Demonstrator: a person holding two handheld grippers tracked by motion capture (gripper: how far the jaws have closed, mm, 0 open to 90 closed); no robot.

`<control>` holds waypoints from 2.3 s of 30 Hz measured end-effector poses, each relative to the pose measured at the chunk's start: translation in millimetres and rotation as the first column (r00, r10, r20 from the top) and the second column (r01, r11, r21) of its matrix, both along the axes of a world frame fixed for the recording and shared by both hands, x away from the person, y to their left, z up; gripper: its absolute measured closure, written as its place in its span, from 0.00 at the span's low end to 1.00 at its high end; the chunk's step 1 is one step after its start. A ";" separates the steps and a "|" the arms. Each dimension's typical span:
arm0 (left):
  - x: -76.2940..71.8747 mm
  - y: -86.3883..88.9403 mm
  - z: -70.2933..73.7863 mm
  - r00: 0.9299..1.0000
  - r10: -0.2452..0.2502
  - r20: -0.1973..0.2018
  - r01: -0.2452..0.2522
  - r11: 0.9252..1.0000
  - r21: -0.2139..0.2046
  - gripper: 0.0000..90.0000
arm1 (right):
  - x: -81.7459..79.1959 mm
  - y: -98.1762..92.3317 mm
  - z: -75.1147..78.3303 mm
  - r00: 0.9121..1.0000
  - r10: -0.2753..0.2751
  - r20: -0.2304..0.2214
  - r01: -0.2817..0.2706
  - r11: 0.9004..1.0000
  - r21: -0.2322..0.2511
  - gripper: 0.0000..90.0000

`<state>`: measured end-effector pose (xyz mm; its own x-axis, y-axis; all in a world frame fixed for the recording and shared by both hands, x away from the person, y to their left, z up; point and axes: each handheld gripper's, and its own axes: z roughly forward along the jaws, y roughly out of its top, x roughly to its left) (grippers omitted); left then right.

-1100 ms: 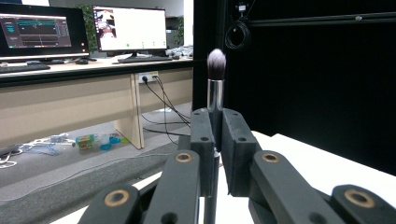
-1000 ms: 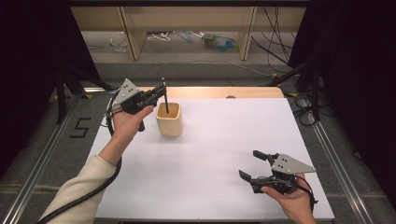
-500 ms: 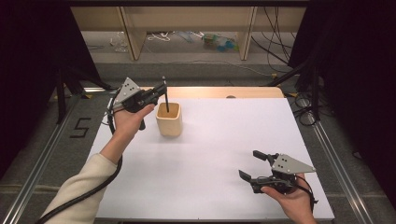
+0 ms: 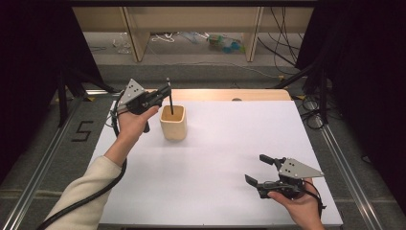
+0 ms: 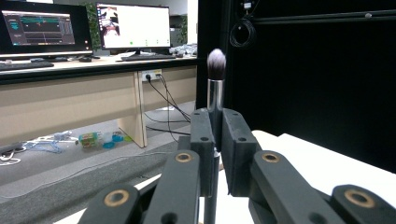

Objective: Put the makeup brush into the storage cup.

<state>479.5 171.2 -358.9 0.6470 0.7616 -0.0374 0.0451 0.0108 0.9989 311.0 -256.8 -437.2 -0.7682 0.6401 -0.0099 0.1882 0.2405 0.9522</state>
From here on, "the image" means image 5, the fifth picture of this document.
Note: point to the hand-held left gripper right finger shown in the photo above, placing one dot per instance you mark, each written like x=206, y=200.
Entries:
x=238, y=146

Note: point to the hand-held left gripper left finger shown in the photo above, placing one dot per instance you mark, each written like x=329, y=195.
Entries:
x=204, y=143

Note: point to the black curtain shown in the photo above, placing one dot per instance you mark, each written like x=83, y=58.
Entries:
x=311, y=93

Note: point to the blue round lids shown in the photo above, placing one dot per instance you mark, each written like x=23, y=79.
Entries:
x=112, y=140

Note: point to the pile of clear bags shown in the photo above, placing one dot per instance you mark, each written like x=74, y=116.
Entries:
x=185, y=49

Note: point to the black keyboard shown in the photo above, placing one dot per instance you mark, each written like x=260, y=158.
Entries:
x=148, y=57
x=25, y=65

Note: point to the green label bottle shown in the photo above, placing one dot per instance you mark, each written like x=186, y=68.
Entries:
x=90, y=140

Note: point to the green plant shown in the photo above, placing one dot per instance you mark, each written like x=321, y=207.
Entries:
x=93, y=28
x=183, y=29

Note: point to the white screen monitor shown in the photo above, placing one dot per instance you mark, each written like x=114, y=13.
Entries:
x=134, y=26

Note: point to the black computer mouse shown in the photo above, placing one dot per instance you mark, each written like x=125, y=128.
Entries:
x=85, y=59

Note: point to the long beige desk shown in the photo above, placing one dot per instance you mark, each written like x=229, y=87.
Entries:
x=62, y=105

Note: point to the clutter on floor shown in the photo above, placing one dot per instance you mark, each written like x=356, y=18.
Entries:
x=46, y=144

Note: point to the grey tube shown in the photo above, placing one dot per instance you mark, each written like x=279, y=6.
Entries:
x=11, y=147

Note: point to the white plastic hangers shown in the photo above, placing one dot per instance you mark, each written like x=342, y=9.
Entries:
x=9, y=158

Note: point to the dark screen monitor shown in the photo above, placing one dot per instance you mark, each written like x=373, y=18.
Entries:
x=43, y=29

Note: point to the white wall socket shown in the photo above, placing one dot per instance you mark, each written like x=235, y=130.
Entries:
x=151, y=75

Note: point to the black metal frame bar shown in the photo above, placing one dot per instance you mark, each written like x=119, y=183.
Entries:
x=311, y=18

